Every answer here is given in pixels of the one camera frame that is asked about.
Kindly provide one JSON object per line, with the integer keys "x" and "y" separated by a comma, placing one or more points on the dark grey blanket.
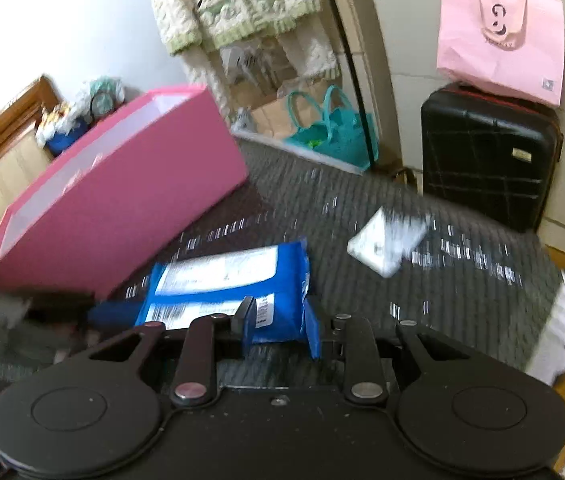
{"x": 362, "y": 195}

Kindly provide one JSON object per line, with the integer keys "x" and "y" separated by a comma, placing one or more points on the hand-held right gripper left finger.
{"x": 246, "y": 325}

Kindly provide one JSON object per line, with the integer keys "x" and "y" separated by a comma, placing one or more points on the brown paper bag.
{"x": 272, "y": 115}

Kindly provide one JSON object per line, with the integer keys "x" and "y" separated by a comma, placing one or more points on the black suitcase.
{"x": 477, "y": 160}

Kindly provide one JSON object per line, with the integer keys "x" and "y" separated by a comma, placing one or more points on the white tissue packet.
{"x": 382, "y": 245}

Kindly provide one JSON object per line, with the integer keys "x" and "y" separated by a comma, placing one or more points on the wooden headboard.
{"x": 7, "y": 125}

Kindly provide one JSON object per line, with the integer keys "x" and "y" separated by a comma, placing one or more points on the white bedsheet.
{"x": 562, "y": 335}

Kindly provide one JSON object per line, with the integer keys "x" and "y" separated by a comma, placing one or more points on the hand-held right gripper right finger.
{"x": 313, "y": 335}

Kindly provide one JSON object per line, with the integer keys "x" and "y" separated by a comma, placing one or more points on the pink tote bag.
{"x": 502, "y": 60}

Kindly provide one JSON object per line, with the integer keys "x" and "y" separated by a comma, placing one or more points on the blue wet wipes packet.
{"x": 222, "y": 270}

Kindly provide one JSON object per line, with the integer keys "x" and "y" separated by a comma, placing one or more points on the pink cardboard box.
{"x": 112, "y": 195}

